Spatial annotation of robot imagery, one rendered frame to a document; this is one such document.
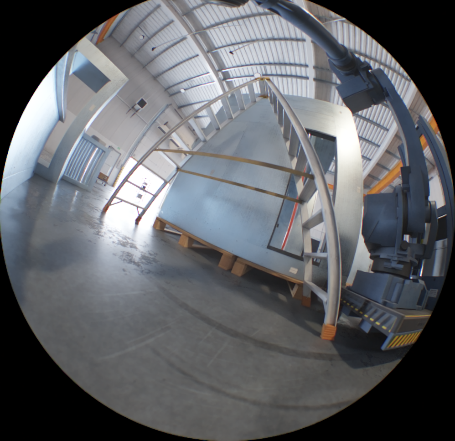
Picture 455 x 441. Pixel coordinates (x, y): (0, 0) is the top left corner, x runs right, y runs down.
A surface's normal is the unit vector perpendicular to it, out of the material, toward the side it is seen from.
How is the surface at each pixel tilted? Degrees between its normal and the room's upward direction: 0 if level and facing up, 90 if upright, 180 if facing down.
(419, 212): 115
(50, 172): 90
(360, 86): 129
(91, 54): 90
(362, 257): 90
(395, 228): 125
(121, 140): 90
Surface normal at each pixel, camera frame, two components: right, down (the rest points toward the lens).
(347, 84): -0.90, 0.26
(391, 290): -0.83, -0.40
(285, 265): -0.33, -0.28
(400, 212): -0.93, -0.01
